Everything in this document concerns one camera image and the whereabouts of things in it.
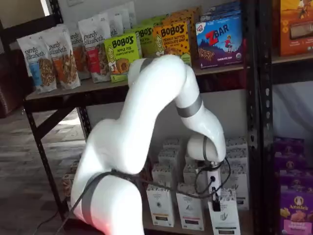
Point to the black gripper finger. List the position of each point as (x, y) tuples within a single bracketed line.
[(216, 205)]

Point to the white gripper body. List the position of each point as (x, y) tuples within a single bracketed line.
[(217, 176)]

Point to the white tea box green strip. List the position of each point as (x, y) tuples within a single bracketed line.
[(225, 220)]

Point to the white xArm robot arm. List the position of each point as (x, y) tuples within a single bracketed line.
[(137, 122)]

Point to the white patterned tea box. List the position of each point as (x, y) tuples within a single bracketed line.
[(189, 159), (237, 143), (240, 183), (237, 159), (172, 144), (190, 175), (168, 156), (161, 172)]

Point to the white tea box pink strip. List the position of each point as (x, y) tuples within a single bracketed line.
[(190, 210)]

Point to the white tea box orange strip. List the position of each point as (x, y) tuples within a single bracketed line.
[(160, 208)]

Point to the black metal shelf rack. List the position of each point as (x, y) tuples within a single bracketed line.
[(266, 122), (252, 98)]

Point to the purple Annie's box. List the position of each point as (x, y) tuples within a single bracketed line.
[(296, 171), (297, 213), (288, 149)]

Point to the blue ZBar box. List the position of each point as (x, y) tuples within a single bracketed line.
[(221, 12), (220, 44)]

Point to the orange Bobo's peanut butter box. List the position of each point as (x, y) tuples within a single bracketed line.
[(171, 39), (185, 14)]

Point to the green Bobo's apple pie box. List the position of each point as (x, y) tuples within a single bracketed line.
[(146, 36), (119, 56)]

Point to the orange snack box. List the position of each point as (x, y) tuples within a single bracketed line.
[(293, 29)]

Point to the wooden upper shelf board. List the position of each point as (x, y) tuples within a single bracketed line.
[(73, 89)]

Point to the granola bag red label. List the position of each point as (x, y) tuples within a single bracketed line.
[(96, 49)]

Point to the purely elizabeth granola bag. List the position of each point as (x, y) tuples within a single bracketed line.
[(78, 49), (129, 14), (116, 22)]

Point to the granola bag orange label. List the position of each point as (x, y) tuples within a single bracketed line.
[(63, 63)]

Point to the granola bag blue label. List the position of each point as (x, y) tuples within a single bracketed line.
[(36, 66)]

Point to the dark brown chair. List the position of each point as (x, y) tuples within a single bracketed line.
[(12, 83)]

